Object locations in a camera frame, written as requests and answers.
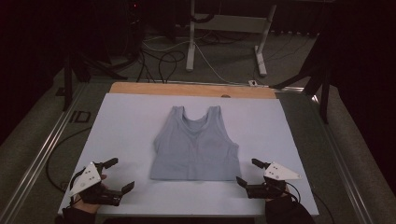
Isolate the grey tank top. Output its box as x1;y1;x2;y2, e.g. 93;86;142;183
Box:
149;105;243;182

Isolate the white floor cable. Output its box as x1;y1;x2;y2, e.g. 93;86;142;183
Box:
142;35;250;87

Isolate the aluminium floor rail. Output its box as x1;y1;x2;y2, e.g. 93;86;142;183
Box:
0;83;90;224
310;93;374;224

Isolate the pale blue table mat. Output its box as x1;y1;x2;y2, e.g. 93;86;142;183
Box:
57;92;320;217

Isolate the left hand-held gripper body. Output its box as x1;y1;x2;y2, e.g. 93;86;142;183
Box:
68;161;124;207

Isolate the person's left hand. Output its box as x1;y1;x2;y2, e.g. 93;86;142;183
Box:
72;174;110;216

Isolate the black tripod stand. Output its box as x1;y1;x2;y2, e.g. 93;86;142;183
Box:
55;50;129;112
269;18;332;125

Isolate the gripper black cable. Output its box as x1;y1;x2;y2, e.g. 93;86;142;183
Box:
285;188;336;224
68;167;87;207

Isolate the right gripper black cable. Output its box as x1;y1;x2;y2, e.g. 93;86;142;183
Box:
285;188;336;224

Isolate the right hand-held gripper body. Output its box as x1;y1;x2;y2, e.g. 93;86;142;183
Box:
246;161;303;200

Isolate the person's right hand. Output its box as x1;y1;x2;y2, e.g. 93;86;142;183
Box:
264;186;301;209

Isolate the black looped floor cable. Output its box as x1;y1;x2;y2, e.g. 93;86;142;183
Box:
135;49;187;84

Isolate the white metal desk frame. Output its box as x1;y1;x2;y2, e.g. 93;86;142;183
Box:
185;0;278;77

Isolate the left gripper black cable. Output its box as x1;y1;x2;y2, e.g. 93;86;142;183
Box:
68;167;87;207

